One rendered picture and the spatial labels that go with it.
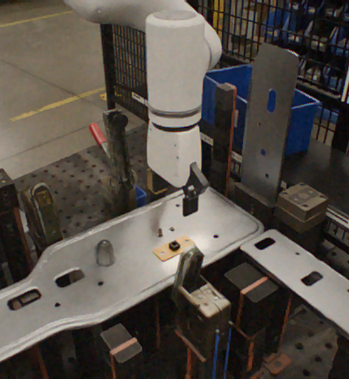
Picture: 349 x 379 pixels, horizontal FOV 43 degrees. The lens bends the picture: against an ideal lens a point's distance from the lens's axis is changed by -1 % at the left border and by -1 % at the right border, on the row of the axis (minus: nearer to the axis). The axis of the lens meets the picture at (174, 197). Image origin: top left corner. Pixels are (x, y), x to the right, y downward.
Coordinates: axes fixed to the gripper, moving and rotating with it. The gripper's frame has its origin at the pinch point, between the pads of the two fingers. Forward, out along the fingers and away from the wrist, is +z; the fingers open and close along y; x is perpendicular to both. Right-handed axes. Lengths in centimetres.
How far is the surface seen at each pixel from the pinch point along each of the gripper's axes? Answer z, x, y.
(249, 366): 36.5, 6.5, 17.9
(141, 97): 10, 32, -63
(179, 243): 11.7, 1.1, 0.0
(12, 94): 113, 69, -347
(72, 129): 113, 82, -248
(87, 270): 12.5, -16.7, -4.7
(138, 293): 12.6, -12.0, 5.6
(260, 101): -9.6, 26.6, -6.3
